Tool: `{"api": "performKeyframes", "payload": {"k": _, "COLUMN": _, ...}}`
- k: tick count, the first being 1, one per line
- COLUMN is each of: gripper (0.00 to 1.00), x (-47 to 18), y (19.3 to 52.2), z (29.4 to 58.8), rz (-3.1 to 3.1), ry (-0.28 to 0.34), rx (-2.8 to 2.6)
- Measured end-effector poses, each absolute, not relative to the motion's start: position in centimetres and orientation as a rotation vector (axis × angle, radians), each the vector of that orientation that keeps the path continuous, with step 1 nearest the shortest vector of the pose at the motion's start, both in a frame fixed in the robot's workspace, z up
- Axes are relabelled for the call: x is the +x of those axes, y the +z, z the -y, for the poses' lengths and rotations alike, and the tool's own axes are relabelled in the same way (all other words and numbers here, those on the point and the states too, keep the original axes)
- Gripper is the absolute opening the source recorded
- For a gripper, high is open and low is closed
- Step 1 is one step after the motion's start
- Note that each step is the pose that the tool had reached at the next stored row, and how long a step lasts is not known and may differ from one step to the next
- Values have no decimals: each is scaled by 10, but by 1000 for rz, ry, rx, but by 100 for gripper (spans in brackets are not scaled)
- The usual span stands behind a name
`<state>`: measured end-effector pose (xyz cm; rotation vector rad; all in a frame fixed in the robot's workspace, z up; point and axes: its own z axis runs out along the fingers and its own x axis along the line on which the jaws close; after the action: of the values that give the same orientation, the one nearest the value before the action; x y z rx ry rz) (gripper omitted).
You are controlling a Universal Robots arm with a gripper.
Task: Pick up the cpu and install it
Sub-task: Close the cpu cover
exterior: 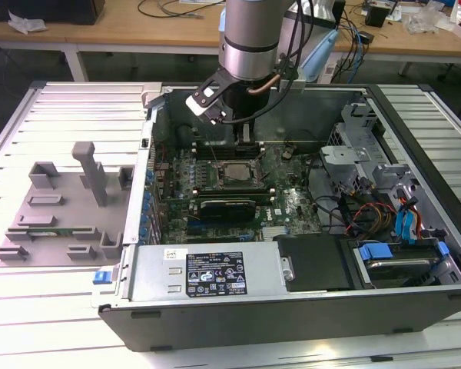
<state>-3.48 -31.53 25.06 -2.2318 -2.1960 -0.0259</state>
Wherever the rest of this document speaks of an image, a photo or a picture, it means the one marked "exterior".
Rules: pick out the green motherboard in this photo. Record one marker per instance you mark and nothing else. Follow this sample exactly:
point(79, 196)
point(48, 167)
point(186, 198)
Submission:
point(288, 192)

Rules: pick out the wooden desk white frame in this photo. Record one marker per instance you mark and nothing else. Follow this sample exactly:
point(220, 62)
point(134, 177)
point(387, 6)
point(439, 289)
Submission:
point(111, 34)
point(407, 42)

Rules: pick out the black graphics card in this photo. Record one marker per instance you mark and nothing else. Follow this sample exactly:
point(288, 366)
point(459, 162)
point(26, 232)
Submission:
point(226, 211)

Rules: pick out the crumpled white paper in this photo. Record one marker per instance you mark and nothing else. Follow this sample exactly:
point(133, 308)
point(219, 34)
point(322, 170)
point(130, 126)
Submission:
point(25, 24)

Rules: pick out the silver metal drive bracket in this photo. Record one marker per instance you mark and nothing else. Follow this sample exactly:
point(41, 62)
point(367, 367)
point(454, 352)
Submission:
point(338, 155)

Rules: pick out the green RAM stick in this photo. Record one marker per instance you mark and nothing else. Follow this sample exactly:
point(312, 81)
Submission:
point(67, 232)

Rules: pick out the small black adapter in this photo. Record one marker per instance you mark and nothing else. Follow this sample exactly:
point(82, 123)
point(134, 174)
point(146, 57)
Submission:
point(367, 37)

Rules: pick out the black plastic shroud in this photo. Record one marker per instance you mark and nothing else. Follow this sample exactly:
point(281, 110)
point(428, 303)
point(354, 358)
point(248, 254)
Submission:
point(315, 261)

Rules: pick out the black open PC case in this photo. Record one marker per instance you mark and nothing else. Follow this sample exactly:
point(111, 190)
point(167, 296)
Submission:
point(253, 326)

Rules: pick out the CPU socket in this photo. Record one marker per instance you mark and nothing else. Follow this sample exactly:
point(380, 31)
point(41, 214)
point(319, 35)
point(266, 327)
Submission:
point(219, 175)

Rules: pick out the white wrist camera black mount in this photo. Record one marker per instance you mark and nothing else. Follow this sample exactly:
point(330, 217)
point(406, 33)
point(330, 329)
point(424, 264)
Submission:
point(196, 104)

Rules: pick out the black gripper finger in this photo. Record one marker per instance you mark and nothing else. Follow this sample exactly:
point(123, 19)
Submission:
point(239, 134)
point(252, 134)

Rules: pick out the silver power supply unit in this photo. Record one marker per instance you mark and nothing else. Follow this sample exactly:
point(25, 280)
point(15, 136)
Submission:
point(150, 269)

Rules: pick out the silver chipset heatsink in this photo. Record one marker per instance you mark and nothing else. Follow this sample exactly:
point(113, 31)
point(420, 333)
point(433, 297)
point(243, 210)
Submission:
point(275, 232)

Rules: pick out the hard disk blue carrier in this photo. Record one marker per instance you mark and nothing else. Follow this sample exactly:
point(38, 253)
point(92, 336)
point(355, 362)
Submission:
point(399, 269)

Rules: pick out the grey plastic parts rack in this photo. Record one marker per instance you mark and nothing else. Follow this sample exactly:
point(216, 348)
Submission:
point(77, 246)

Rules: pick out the small black box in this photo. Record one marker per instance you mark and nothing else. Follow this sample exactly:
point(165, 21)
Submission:
point(376, 17)

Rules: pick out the blue case latch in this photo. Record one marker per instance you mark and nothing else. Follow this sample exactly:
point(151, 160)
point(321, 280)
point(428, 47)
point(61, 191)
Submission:
point(101, 277)

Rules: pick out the clear plastic bags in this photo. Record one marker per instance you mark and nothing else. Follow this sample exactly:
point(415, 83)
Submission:
point(426, 17)

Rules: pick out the large black box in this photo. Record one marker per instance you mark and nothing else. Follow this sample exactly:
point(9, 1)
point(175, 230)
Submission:
point(42, 9)

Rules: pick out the black RAM slot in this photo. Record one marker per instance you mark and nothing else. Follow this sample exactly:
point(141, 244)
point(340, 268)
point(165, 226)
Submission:
point(215, 155)
point(230, 190)
point(215, 147)
point(261, 198)

